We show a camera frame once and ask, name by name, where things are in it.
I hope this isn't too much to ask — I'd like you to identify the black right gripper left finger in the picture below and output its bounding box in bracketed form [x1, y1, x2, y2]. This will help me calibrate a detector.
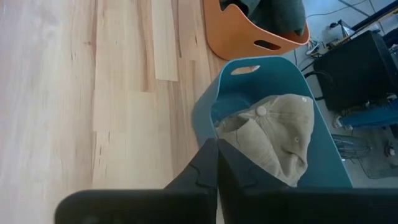
[55, 138, 218, 224]

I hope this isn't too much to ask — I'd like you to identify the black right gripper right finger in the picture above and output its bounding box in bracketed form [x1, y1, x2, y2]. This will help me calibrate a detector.
[218, 139, 398, 224]

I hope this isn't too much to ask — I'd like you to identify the beige hat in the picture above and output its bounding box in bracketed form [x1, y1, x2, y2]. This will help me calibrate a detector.
[214, 93, 315, 188]

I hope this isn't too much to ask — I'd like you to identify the dark green hat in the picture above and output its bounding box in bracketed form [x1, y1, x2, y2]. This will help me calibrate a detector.
[219, 0, 307, 37]

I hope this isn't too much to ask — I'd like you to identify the blue plastic basket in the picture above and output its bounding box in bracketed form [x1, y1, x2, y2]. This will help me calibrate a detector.
[191, 55, 354, 189]

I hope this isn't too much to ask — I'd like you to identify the person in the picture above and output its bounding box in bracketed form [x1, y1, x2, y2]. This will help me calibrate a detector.
[331, 99, 398, 131]

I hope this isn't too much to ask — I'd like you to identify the orange plastic basket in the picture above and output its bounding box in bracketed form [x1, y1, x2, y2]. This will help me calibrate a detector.
[202, 0, 311, 61]

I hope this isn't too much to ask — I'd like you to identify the black box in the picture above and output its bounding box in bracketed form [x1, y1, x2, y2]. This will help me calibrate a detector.
[313, 30, 398, 112]

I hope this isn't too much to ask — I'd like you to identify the grey cable bundle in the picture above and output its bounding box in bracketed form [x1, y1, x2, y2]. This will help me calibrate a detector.
[331, 133, 373, 160]

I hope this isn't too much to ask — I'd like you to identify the white cable bundle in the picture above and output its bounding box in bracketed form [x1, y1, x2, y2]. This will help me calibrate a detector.
[306, 39, 321, 56]

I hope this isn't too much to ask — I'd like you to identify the black frame rail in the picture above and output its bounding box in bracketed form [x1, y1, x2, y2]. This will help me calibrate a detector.
[351, 1, 398, 32]

